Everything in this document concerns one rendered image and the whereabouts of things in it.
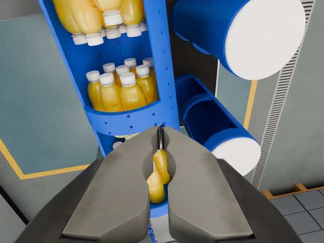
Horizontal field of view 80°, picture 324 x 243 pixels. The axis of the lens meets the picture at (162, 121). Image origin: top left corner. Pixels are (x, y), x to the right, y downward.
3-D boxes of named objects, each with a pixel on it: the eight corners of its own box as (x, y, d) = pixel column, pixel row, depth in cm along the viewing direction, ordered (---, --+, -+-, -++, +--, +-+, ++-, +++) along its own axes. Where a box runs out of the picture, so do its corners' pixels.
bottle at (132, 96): (130, 143, 60) (113, 87, 49) (131, 130, 65) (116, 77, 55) (153, 139, 59) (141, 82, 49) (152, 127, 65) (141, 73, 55)
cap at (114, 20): (108, 16, 46) (111, 24, 47) (100, 18, 43) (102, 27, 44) (123, 14, 45) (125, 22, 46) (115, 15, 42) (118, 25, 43)
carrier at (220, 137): (207, 82, 167) (179, 67, 157) (272, 146, 94) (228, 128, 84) (190, 109, 179) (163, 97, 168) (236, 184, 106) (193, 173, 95)
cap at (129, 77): (120, 84, 51) (118, 77, 50) (121, 79, 54) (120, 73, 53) (135, 82, 51) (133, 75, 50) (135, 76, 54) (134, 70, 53)
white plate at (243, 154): (272, 148, 93) (271, 146, 94) (229, 130, 83) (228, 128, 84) (236, 186, 104) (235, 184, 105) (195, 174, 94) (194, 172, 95)
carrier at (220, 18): (165, 4, 132) (177, 45, 147) (216, 10, 58) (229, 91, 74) (204, -13, 130) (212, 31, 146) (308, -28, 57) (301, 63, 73)
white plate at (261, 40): (219, 11, 58) (218, 11, 59) (231, 91, 73) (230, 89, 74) (309, -26, 56) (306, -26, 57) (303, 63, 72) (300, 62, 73)
